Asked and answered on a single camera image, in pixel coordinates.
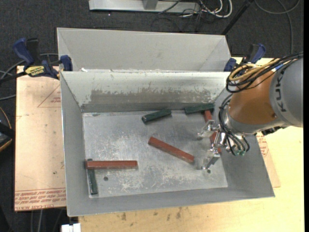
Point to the red-brown flat block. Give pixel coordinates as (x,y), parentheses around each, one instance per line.
(111,164)
(207,116)
(171,150)

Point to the brown cardboard board red print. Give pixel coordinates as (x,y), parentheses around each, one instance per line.
(38,134)

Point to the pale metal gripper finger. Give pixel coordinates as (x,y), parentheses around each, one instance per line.
(209,127)
(213,159)

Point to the dark green flat block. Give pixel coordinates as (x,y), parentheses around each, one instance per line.
(199,108)
(156,115)
(92,182)

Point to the grey metal bin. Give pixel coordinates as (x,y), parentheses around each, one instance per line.
(144,139)

